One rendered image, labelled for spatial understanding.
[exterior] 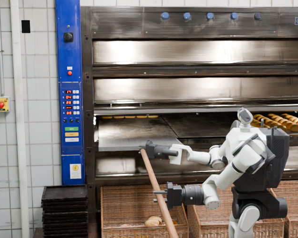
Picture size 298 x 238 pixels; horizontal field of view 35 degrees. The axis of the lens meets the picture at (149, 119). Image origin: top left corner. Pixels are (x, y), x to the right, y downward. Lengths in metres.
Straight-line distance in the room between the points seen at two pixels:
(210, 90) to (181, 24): 0.50
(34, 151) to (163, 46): 1.15
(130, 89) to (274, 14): 1.13
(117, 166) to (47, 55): 0.91
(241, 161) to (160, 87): 1.41
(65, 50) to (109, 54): 0.29
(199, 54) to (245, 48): 0.34
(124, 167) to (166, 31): 0.99
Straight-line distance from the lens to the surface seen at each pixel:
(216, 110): 3.24
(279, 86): 3.52
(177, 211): 3.44
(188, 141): 3.39
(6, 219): 3.55
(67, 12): 3.24
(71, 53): 3.23
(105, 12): 3.28
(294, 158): 3.66
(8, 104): 3.27
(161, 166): 3.39
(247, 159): 2.03
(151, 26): 3.29
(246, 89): 3.44
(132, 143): 3.24
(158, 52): 3.28
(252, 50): 3.44
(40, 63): 3.28
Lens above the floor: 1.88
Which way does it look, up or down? 10 degrees down
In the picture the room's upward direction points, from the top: straight up
